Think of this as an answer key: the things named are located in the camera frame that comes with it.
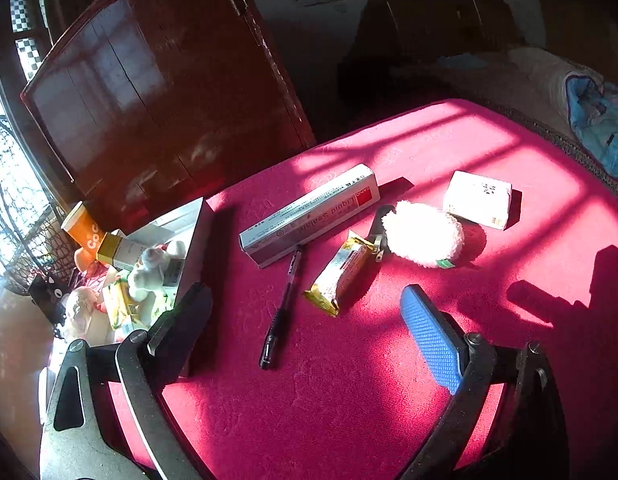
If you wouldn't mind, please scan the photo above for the dark red wooden cabinet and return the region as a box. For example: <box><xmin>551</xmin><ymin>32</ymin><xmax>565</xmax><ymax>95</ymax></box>
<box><xmin>0</xmin><ymin>0</ymin><xmax>317</xmax><ymax>221</ymax></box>

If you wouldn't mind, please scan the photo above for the hanging wicker chair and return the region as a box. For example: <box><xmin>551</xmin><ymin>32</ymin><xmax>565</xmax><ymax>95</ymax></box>
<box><xmin>0</xmin><ymin>115</ymin><xmax>77</xmax><ymax>296</ymax></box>

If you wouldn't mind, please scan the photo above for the small white packet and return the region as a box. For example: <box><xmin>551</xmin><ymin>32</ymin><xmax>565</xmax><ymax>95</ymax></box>
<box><xmin>442</xmin><ymin>170</ymin><xmax>513</xmax><ymax>231</ymax></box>

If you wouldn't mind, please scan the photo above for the beige quilt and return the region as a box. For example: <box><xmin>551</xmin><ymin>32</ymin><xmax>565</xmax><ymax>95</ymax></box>
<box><xmin>506</xmin><ymin>47</ymin><xmax>604</xmax><ymax>111</ymax></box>

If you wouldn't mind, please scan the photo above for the white cardboard tray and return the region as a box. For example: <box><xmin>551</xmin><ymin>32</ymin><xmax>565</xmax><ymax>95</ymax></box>
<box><xmin>64</xmin><ymin>196</ymin><xmax>213</xmax><ymax>378</ymax></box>

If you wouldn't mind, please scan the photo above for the dark wooden headboard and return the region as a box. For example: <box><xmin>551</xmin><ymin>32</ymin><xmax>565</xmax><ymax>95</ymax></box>
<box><xmin>339</xmin><ymin>0</ymin><xmax>532</xmax><ymax>106</ymax></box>

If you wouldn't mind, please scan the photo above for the long white box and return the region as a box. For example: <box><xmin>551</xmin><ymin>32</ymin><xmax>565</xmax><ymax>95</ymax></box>
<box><xmin>238</xmin><ymin>163</ymin><xmax>381</xmax><ymax>270</ymax></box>

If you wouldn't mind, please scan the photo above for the orange paper cup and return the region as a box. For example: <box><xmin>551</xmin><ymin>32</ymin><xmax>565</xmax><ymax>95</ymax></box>
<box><xmin>60</xmin><ymin>201</ymin><xmax>107</xmax><ymax>266</ymax></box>

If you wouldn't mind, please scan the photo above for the crumpled plastic bag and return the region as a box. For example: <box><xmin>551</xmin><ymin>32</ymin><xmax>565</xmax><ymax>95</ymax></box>
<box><xmin>59</xmin><ymin>285</ymin><xmax>102</xmax><ymax>341</ymax></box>

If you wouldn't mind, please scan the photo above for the blue printed blanket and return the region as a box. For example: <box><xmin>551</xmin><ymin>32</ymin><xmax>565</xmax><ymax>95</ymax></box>
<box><xmin>564</xmin><ymin>72</ymin><xmax>618</xmax><ymax>186</ymax></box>

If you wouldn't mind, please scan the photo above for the woven straw mat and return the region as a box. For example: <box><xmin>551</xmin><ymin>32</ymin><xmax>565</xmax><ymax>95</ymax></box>
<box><xmin>484</xmin><ymin>102</ymin><xmax>618</xmax><ymax>196</ymax></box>

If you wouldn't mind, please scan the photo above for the black strap with metal clip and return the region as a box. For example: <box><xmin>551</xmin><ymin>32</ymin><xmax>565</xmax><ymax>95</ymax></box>
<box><xmin>368</xmin><ymin>205</ymin><xmax>397</xmax><ymax>265</ymax></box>

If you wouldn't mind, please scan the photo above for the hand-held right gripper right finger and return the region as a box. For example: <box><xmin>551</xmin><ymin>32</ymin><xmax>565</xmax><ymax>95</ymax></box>
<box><xmin>400</xmin><ymin>284</ymin><xmax>570</xmax><ymax>480</ymax></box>

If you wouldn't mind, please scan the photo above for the fluffy white plush pad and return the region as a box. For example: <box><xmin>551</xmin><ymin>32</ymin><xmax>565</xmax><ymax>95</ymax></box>
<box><xmin>384</xmin><ymin>200</ymin><xmax>464</xmax><ymax>268</ymax></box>

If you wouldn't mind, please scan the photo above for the black cat figure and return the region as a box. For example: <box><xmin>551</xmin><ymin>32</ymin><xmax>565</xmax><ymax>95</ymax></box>
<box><xmin>29</xmin><ymin>272</ymin><xmax>72</xmax><ymax>323</ymax></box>

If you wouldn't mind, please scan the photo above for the yellow snack bar packet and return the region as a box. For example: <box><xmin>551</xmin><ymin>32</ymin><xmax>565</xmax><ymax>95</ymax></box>
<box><xmin>303</xmin><ymin>230</ymin><xmax>377</xmax><ymax>318</ymax></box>

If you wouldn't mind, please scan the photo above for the yellow white medicine box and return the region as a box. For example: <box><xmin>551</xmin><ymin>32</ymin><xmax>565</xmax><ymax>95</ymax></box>
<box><xmin>96</xmin><ymin>230</ymin><xmax>155</xmax><ymax>273</ymax></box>

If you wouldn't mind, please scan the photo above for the black pen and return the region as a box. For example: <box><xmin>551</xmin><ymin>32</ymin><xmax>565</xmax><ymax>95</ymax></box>
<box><xmin>259</xmin><ymin>244</ymin><xmax>305</xmax><ymax>371</ymax></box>

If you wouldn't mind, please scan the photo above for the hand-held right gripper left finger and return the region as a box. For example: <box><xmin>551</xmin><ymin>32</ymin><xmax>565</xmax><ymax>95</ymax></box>
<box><xmin>39</xmin><ymin>282</ymin><xmax>213</xmax><ymax>480</ymax></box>

